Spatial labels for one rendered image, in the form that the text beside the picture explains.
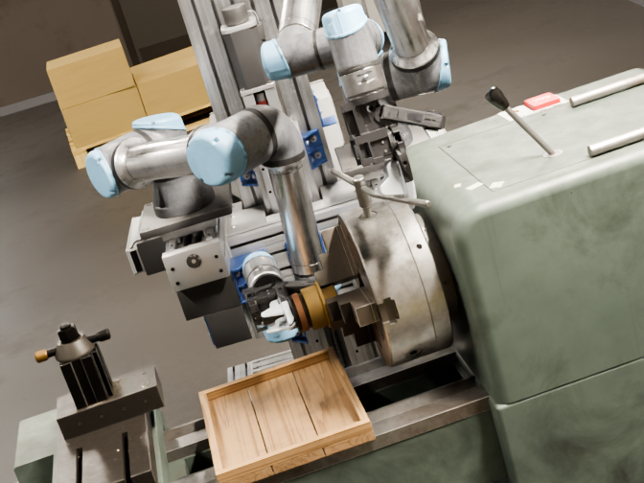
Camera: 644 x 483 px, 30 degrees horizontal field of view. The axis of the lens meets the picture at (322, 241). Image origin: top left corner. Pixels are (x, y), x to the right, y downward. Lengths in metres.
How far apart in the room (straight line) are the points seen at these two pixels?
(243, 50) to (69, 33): 8.52
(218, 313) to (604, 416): 0.97
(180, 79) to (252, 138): 6.22
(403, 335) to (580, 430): 0.39
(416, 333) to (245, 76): 0.92
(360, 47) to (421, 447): 0.77
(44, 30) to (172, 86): 2.95
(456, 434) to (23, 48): 9.42
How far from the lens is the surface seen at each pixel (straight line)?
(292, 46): 2.19
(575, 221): 2.18
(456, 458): 2.35
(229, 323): 2.85
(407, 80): 2.79
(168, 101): 8.65
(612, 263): 2.23
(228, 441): 2.38
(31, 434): 2.63
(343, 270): 2.33
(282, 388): 2.51
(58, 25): 11.35
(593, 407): 2.33
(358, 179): 2.21
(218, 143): 2.38
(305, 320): 2.29
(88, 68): 8.53
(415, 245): 2.20
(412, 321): 2.21
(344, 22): 2.06
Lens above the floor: 1.99
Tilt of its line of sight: 20 degrees down
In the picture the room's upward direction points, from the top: 17 degrees counter-clockwise
